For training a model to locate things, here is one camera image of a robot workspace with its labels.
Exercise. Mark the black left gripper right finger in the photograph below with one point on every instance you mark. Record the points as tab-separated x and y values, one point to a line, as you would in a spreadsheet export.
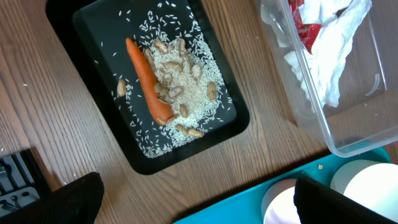
317	203

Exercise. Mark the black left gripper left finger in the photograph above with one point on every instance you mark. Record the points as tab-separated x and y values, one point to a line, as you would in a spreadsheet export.
75	203

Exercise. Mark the pink bowl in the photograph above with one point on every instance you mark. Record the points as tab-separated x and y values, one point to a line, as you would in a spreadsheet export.
278	203

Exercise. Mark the pale green bowl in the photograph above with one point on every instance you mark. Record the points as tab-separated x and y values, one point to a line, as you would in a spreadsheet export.
371	184

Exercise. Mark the white napkin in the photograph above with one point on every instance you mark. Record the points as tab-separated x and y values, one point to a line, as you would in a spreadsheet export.
340	19

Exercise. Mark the red snack wrapper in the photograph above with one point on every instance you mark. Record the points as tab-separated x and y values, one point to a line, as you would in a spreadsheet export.
307	21

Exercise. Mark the black food-waste tray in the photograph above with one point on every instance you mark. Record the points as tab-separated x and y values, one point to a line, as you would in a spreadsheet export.
94	33

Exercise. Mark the teal plastic tray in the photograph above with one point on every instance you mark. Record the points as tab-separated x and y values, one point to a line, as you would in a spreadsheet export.
245	207

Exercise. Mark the orange carrot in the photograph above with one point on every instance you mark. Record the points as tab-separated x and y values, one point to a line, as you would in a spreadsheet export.
160	111

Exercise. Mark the clear plastic bin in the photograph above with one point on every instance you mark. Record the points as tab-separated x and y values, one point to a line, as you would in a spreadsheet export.
366	117

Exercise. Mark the rice and peanuts pile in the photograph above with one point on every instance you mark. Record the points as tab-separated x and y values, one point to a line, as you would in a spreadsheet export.
189	80

